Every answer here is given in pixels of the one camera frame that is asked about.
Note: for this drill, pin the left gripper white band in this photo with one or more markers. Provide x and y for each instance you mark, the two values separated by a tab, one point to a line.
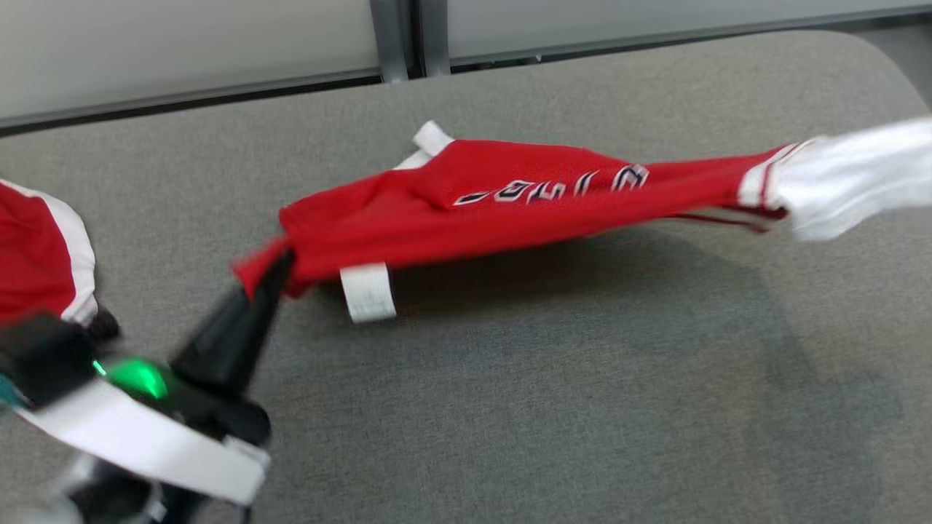
145	437

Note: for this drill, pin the red shorts with white trim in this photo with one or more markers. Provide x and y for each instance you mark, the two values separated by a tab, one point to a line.
36	255

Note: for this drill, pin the red white lettered jersey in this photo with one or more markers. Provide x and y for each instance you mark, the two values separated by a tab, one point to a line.
510	218

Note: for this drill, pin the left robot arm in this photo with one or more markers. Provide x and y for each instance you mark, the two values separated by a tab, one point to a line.
116	502

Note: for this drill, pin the grey partition base rail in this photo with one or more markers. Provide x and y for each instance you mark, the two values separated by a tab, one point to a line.
655	38
182	98

